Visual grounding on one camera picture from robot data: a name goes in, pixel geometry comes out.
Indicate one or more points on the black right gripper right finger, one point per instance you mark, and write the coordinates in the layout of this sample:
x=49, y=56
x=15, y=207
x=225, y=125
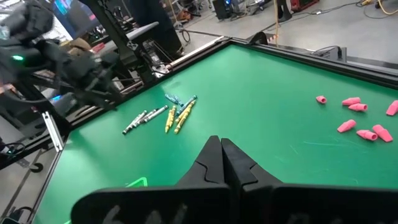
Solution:
x=295, y=205

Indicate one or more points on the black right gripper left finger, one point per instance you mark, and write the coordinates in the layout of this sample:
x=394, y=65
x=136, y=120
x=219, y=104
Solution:
x=171, y=205

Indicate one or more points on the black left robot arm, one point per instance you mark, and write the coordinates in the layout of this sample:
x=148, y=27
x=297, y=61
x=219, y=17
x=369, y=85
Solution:
x=31, y=21

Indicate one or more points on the green plastic basket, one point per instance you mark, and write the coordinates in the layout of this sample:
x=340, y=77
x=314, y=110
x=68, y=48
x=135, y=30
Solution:
x=143, y=180

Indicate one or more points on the large monitor screen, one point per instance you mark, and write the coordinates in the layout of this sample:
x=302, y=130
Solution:
x=74, y=15

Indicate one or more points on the grey desk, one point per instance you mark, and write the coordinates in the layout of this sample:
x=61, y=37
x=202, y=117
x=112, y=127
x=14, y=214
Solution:
x=140, y=31

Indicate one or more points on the pink eraser cap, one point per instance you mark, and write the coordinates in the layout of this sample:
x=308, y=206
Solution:
x=357, y=107
x=382, y=133
x=392, y=108
x=367, y=135
x=321, y=99
x=351, y=101
x=346, y=126

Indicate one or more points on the black computer tower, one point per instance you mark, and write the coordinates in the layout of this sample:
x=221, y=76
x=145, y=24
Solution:
x=222, y=9

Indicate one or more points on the black pillar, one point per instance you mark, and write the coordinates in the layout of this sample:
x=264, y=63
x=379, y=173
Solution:
x=284, y=11

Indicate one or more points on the red toolbox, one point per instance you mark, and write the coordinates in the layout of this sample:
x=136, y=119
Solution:
x=303, y=4

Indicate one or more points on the white metal bracket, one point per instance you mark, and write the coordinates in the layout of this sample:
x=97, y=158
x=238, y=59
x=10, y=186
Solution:
x=53, y=130

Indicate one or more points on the black table frame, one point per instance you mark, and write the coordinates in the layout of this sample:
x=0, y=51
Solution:
x=295, y=57

